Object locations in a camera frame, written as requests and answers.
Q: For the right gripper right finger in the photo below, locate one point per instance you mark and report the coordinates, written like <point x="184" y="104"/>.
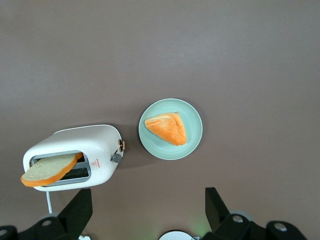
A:
<point x="225" y="222"/>

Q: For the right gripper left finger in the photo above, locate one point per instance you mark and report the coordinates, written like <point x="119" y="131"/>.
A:
<point x="75" y="215"/>

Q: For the white two-slot toaster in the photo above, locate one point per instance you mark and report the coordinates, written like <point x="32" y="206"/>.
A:
<point x="95" y="142"/>

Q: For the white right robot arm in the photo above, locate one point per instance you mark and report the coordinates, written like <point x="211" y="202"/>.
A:
<point x="178" y="236"/>

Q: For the white bread slice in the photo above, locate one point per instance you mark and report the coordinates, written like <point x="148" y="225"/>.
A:
<point x="50" y="167"/>

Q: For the pale green round plate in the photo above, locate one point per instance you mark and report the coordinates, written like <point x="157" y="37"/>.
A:
<point x="155" y="150"/>

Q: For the orange triangular pastry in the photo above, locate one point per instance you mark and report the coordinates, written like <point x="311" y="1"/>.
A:
<point x="170" y="128"/>

